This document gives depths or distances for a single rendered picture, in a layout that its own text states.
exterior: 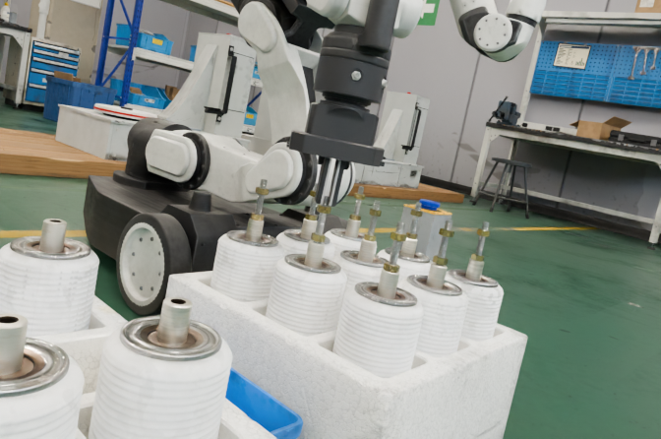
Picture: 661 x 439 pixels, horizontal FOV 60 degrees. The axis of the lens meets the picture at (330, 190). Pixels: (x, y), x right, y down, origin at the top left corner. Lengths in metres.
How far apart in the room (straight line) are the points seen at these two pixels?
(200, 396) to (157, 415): 0.03
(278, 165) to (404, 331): 0.58
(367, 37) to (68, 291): 0.42
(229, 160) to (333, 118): 0.66
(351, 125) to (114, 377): 0.41
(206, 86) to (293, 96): 2.01
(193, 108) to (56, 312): 2.59
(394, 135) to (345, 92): 3.82
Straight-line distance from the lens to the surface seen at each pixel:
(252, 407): 0.71
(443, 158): 6.55
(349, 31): 0.71
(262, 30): 1.26
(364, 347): 0.66
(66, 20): 7.12
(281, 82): 1.22
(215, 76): 3.19
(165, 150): 1.46
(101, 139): 2.81
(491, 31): 1.25
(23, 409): 0.38
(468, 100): 6.50
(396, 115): 4.54
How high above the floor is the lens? 0.43
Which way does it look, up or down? 6 degrees down
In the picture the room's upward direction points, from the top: 12 degrees clockwise
